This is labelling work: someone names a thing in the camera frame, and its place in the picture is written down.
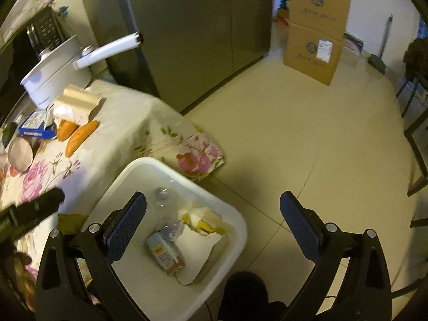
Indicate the printed packet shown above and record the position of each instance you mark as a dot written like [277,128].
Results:
[353,44]

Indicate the orange carrot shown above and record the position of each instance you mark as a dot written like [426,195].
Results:
[65,130]
[80,137]

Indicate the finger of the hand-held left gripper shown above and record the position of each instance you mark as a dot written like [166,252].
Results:
[40,207]

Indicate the person's leg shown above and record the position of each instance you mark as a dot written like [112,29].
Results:
[247,294]

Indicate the black microwave oven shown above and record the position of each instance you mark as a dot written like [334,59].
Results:
[43,30]

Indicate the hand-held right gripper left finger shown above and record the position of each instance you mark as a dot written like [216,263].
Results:
[125,227]

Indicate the clear plastic bottle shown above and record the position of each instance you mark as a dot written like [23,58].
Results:
[164,207]

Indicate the yellow wrapper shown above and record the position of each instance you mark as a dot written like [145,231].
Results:
[204,222]

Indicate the grey refrigerator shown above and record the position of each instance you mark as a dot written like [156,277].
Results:
[200,23]

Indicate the black metal chair frame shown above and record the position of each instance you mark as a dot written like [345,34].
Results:
[413,83]

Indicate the floral tablecloth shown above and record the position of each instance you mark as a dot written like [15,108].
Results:
[133,120]

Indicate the white plastic bin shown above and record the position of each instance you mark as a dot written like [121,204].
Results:
[150,177]

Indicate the printed paper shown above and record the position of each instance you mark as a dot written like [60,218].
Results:
[75,105]

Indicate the red instant noodle cup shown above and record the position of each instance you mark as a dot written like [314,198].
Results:
[20,153]

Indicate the dark cloth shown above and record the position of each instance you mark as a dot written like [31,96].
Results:
[416,53]

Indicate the small drink carton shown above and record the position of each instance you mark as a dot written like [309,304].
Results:
[165,254]

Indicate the person's left hand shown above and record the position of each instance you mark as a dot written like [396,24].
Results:
[21,274]

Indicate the green pumpkin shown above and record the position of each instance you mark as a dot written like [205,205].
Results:
[10,133]

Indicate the cardboard box with white label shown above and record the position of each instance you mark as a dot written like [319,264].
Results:
[307,63]

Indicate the white paper wrapper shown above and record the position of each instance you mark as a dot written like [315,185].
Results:
[197,254]

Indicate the blue snack package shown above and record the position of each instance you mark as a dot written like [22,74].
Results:
[33,122]

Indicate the white electric pot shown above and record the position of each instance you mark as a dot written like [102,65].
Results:
[50,80]

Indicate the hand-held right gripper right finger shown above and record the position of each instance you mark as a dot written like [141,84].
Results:
[299,229]

